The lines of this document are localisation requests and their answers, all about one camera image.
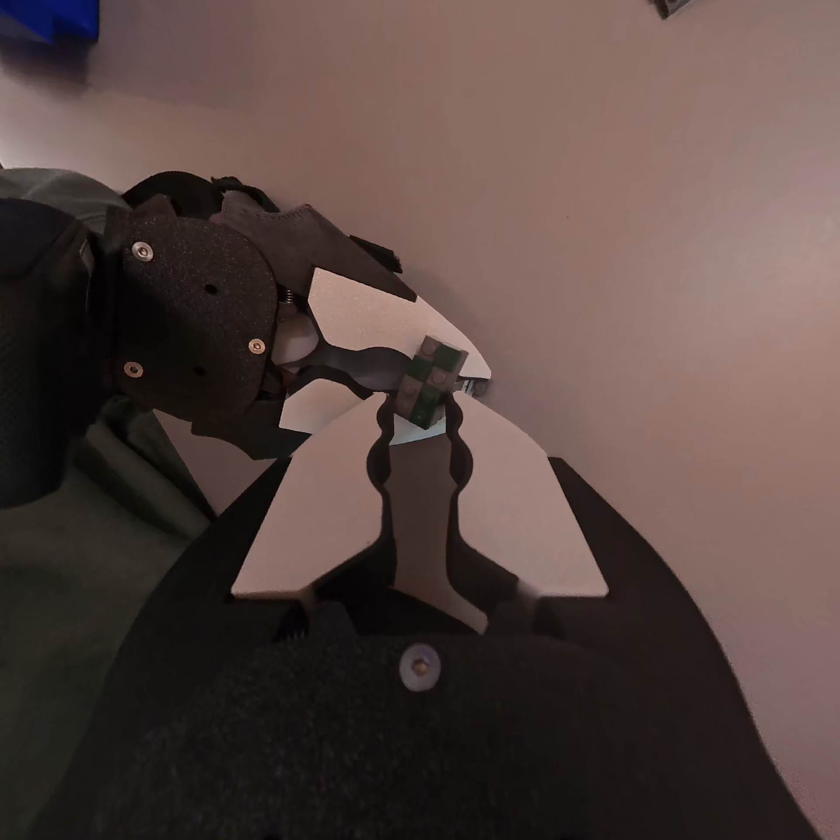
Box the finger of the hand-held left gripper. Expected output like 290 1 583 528
279 380 384 437
308 267 494 395

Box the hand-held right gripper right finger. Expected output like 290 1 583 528
451 390 609 602

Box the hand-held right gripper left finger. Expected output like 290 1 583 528
231 394 395 602

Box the blue plastic bin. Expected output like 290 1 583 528
0 0 102 43

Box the person's left forearm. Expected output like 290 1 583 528
0 164 132 217

